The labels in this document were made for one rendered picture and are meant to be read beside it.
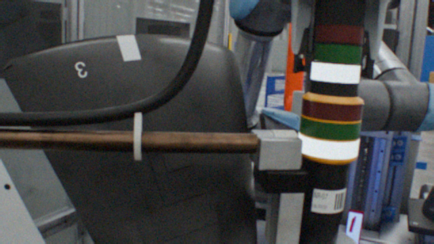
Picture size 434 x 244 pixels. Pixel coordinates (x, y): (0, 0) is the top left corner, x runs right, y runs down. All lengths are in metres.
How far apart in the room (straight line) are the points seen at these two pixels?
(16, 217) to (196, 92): 0.26
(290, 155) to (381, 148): 0.91
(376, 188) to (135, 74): 0.95
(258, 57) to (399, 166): 0.59
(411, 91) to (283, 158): 0.37
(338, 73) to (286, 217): 0.11
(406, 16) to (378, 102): 0.70
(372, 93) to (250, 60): 0.42
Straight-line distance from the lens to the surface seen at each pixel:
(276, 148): 0.26
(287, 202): 0.28
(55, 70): 0.36
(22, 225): 0.50
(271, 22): 0.86
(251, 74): 0.95
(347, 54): 0.27
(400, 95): 0.59
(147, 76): 0.36
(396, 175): 1.28
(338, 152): 0.27
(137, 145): 0.26
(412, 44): 1.25
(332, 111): 0.27
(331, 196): 0.29
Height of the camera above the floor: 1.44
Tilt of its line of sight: 11 degrees down
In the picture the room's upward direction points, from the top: 3 degrees clockwise
